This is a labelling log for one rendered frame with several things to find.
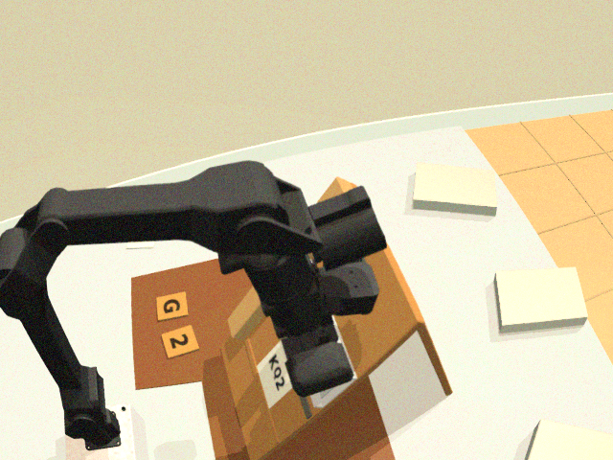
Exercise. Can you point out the orange letter tile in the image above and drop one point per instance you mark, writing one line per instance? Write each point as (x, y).
(180, 342)
(172, 306)

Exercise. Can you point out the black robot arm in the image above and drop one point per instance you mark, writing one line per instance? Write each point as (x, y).
(241, 211)

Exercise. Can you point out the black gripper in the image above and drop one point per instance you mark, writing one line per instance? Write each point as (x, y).
(316, 361)

